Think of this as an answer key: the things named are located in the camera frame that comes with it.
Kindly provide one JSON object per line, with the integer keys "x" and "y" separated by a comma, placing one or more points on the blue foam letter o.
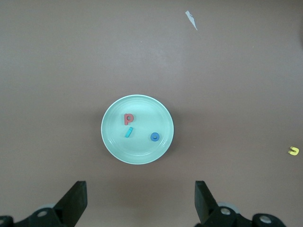
{"x": 152, "y": 138}

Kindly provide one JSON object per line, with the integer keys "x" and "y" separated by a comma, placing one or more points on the teal foam letter j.
{"x": 128, "y": 132}

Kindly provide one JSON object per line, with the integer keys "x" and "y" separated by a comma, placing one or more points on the brown table cover sheet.
{"x": 71, "y": 71}

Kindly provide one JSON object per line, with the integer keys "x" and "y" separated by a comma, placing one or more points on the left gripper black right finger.
{"x": 206, "y": 205}

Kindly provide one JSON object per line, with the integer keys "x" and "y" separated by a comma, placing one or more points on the white paper scrap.
{"x": 191, "y": 19}

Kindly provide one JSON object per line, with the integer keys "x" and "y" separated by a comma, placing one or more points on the yellow foam letter u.
{"x": 297, "y": 151}

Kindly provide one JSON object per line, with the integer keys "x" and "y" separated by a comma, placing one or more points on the green round plate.
{"x": 142, "y": 151}

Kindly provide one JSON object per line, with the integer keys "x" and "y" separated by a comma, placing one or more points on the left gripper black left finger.
{"x": 67, "y": 208}

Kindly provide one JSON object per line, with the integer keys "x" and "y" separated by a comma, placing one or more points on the pink foam letter p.
{"x": 125, "y": 121}

